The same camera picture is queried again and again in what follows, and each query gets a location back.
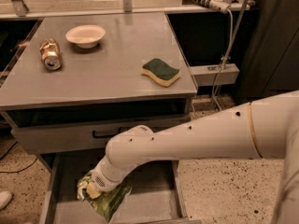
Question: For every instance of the white shoe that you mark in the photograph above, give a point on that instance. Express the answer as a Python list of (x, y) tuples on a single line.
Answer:
[(5, 199)]

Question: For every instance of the black drawer handle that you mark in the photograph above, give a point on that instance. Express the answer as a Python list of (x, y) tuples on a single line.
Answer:
[(105, 133)]

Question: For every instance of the open grey middle drawer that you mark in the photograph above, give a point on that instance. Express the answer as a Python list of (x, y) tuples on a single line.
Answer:
[(156, 196)]

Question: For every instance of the grey metal frame rail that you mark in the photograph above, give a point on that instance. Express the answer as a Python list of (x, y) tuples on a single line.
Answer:
[(124, 3)]

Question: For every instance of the grey top drawer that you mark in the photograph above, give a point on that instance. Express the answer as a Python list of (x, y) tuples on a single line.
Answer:
[(78, 136)]

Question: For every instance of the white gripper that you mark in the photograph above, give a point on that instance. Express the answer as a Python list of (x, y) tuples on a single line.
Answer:
[(100, 181)]

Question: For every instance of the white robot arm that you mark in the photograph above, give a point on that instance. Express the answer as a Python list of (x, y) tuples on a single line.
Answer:
[(266, 128)]

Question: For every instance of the grey metal bracket box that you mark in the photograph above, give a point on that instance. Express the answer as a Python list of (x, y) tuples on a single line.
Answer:
[(209, 75)]

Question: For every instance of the white paper bowl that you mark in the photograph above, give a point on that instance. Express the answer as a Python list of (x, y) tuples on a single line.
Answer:
[(85, 36)]

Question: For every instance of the grey drawer cabinet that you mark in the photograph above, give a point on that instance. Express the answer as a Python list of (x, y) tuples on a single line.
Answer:
[(101, 83)]

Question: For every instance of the crushed gold soda can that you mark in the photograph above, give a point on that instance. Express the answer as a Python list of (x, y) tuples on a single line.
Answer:
[(50, 54)]

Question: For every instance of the green and yellow sponge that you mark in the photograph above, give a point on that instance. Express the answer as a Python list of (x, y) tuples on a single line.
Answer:
[(160, 72)]

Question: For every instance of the green jalapeno chip bag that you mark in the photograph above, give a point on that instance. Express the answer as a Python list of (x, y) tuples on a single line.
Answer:
[(108, 203)]

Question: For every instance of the white plug adapter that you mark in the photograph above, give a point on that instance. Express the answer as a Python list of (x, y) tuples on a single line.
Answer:
[(219, 5)]

